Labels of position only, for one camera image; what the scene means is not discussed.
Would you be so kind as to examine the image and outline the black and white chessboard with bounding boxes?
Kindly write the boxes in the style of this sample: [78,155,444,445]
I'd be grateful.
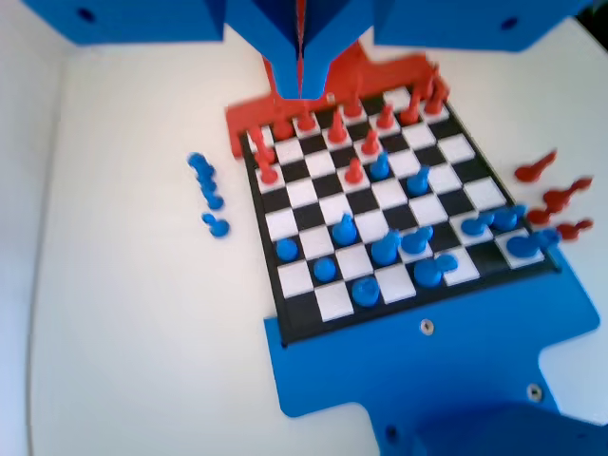
[239,85,561,346]

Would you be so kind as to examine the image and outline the blue arm base plate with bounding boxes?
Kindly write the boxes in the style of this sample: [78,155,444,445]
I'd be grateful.
[263,246,602,456]

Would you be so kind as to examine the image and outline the blue chess king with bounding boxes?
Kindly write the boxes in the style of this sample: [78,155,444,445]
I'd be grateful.
[412,254,460,290]

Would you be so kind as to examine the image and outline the red chess bishop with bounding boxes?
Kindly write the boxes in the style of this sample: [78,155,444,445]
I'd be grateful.
[514,149,558,184]
[294,106,318,133]

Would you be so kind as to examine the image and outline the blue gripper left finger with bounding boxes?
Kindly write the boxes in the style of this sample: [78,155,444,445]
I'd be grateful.
[18,0,303,101]

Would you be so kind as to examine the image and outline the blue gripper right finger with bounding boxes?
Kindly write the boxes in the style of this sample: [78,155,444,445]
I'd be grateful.
[302,0,579,101]

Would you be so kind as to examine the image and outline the red chess rook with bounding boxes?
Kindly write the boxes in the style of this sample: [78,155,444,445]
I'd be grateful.
[427,64,452,104]
[271,111,295,142]

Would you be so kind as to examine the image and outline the blue chess queen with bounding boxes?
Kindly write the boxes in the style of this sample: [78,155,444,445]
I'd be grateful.
[370,230,401,267]

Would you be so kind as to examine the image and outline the red chess pawn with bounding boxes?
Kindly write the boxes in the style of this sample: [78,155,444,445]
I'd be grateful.
[342,158,365,185]
[375,103,396,130]
[555,218,595,243]
[256,154,280,186]
[360,128,382,157]
[398,89,423,124]
[423,83,446,115]
[525,203,555,227]

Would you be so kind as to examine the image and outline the blue chess knight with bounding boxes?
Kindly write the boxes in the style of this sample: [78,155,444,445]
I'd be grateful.
[331,213,360,247]
[187,151,213,176]

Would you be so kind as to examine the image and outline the red chess king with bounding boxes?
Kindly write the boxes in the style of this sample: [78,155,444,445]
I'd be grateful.
[342,78,365,119]

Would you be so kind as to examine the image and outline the blue chess rook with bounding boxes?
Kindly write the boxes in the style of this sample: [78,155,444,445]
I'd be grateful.
[351,277,381,309]
[505,227,560,260]

